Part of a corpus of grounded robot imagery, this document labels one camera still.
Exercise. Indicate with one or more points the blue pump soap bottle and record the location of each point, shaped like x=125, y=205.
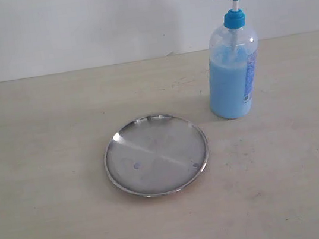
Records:
x=232, y=59

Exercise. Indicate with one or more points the round stainless steel plate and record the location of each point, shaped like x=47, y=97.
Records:
x=156, y=155

